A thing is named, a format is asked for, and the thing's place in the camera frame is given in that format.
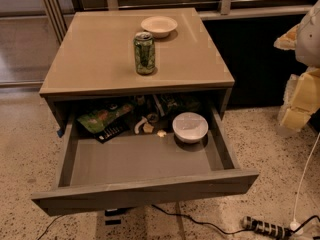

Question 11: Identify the green snack bag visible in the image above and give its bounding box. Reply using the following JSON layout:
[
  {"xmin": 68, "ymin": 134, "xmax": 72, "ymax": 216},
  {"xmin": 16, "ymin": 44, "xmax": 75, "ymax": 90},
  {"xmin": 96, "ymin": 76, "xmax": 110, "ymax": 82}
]
[{"xmin": 77, "ymin": 102, "xmax": 134, "ymax": 134}]

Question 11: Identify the small tan food piece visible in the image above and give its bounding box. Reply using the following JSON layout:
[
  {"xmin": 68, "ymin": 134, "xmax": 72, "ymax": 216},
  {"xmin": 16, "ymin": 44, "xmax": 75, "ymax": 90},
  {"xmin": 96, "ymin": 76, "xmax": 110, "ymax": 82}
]
[{"xmin": 143, "ymin": 123, "xmax": 154, "ymax": 133}]

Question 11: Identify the small pale crumpled piece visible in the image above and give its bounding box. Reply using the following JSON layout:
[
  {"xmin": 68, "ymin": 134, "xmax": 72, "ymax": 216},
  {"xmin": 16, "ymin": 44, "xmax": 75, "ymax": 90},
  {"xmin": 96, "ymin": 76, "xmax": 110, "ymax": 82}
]
[{"xmin": 157, "ymin": 130, "xmax": 167, "ymax": 138}]

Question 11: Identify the white bowl on cabinet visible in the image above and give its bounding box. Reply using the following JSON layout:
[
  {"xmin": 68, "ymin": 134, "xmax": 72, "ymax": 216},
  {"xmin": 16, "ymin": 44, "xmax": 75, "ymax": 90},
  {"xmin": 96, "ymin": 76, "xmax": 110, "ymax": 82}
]
[{"xmin": 141, "ymin": 16, "xmax": 178, "ymax": 38}]

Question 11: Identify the blue tape piece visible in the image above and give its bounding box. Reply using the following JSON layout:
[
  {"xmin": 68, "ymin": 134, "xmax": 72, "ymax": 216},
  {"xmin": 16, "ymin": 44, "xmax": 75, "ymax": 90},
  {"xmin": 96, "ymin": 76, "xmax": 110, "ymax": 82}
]
[{"xmin": 57, "ymin": 128, "xmax": 64, "ymax": 138}]

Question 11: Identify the small white curved object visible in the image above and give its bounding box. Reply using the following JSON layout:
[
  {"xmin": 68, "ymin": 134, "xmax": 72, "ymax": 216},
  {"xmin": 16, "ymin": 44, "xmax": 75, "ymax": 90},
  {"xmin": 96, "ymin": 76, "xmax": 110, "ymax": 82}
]
[{"xmin": 134, "ymin": 116, "xmax": 148, "ymax": 135}]

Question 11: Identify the green soda can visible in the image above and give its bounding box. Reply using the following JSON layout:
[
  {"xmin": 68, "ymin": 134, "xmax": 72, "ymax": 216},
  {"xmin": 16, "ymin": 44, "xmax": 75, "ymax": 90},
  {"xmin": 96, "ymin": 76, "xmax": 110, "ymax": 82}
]
[{"xmin": 133, "ymin": 31, "xmax": 155, "ymax": 75}]

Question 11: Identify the black power strip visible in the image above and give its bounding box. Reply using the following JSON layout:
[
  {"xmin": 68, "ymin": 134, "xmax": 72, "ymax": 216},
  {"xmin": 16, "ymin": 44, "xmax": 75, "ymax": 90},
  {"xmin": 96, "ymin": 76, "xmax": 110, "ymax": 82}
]
[{"xmin": 242, "ymin": 216, "xmax": 292, "ymax": 240}]

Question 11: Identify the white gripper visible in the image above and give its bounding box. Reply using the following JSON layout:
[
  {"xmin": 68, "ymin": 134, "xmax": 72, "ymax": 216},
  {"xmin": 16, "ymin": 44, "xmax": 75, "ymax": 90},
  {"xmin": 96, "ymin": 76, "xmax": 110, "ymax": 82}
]
[{"xmin": 274, "ymin": 0, "xmax": 320, "ymax": 132}]

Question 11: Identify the black snack packet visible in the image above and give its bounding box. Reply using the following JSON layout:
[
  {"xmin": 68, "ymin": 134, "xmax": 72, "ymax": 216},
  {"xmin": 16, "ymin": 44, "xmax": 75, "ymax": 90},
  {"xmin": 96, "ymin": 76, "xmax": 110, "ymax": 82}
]
[{"xmin": 94, "ymin": 120, "xmax": 129, "ymax": 143}]

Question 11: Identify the black floor cable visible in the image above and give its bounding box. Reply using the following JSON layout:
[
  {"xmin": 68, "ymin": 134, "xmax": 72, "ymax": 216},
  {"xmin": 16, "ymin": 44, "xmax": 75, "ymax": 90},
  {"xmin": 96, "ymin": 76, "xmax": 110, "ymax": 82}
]
[{"xmin": 151, "ymin": 203, "xmax": 320, "ymax": 236}]

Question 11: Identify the open grey top drawer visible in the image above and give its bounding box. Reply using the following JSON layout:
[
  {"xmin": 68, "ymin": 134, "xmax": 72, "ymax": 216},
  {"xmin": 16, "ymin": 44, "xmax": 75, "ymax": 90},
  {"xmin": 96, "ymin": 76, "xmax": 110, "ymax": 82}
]
[{"xmin": 31, "ymin": 104, "xmax": 259, "ymax": 216}]

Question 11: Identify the dark green chip bag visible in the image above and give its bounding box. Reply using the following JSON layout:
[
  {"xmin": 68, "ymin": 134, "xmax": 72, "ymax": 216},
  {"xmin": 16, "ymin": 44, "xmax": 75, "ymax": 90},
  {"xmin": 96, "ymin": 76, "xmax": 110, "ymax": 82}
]
[{"xmin": 152, "ymin": 94, "xmax": 201, "ymax": 117}]

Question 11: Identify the white bowl in drawer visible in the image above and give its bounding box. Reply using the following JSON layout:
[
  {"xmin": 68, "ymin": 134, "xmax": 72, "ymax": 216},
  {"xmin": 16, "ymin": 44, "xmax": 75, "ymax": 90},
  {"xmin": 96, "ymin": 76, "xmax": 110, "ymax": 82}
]
[{"xmin": 172, "ymin": 112, "xmax": 208, "ymax": 144}]

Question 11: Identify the grey cabinet with tan top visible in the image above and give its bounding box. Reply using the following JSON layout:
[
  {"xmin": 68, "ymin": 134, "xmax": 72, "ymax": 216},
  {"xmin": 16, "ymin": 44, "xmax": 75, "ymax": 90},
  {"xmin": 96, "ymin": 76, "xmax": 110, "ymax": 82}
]
[{"xmin": 40, "ymin": 8, "xmax": 234, "ymax": 129}]

